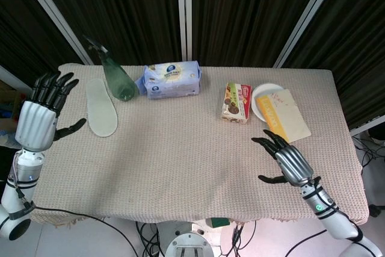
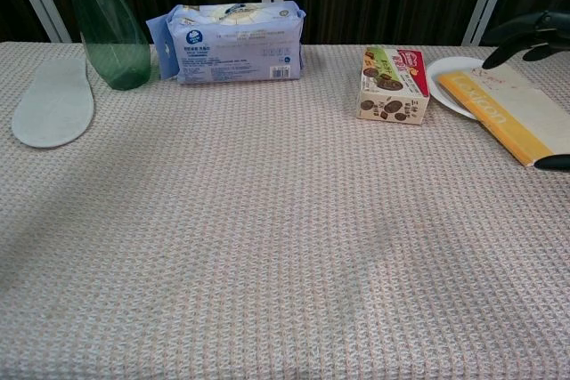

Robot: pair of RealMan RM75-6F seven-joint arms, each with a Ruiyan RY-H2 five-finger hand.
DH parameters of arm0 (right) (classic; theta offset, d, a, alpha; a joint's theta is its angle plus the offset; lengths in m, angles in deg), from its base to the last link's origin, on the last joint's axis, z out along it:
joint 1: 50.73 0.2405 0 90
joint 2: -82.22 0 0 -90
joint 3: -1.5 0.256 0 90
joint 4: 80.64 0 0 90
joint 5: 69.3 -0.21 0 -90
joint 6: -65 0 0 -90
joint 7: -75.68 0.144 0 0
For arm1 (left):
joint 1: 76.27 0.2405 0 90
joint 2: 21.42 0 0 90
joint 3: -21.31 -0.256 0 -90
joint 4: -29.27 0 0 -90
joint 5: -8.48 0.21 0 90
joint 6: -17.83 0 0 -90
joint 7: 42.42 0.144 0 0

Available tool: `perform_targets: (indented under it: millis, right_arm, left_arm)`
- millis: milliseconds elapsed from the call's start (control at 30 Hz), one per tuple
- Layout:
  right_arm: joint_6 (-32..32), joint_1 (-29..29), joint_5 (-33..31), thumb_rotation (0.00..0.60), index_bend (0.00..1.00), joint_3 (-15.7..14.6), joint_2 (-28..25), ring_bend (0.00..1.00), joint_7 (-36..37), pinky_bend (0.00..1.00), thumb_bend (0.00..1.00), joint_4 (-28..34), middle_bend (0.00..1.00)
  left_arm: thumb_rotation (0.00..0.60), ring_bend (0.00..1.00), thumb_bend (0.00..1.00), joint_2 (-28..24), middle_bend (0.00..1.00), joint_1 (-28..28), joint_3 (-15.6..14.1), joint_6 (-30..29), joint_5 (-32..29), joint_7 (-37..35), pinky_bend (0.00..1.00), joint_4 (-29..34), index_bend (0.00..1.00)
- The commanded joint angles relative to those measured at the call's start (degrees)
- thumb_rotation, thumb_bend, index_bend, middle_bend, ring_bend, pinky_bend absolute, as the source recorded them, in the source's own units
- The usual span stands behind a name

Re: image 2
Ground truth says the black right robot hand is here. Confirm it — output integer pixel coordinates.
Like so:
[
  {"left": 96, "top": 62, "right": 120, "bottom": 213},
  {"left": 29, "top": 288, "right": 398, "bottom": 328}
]
[{"left": 482, "top": 10, "right": 570, "bottom": 171}]

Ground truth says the yellow book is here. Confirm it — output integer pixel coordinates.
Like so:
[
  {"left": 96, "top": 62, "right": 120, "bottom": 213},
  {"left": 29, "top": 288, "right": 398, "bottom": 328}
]
[{"left": 436, "top": 62, "right": 570, "bottom": 168}]

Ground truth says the white paper plate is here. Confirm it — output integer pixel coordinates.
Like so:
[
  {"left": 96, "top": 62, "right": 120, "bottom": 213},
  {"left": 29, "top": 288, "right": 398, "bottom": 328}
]
[{"left": 427, "top": 56, "right": 485, "bottom": 121}]

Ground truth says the cookie box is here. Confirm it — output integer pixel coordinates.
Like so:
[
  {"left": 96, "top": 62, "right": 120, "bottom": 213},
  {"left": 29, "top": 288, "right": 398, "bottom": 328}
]
[{"left": 355, "top": 45, "right": 431, "bottom": 126}]

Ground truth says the blue tissue pack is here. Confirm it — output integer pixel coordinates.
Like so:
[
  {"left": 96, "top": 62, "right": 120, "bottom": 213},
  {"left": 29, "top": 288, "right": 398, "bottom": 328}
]
[{"left": 145, "top": 0, "right": 307, "bottom": 85}]

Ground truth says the woven checked tablecloth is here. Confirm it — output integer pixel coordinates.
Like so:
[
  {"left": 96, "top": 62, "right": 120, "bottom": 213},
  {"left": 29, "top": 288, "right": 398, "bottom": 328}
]
[{"left": 0, "top": 41, "right": 570, "bottom": 380}]

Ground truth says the green plastic bottle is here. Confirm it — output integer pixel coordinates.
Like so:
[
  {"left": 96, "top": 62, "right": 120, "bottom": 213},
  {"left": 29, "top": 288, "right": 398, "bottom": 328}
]
[{"left": 61, "top": 0, "right": 151, "bottom": 91}]

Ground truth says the grey shoe insole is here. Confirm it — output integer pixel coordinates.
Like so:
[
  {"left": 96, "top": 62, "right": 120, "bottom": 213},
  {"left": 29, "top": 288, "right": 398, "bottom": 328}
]
[{"left": 12, "top": 58, "right": 95, "bottom": 149}]

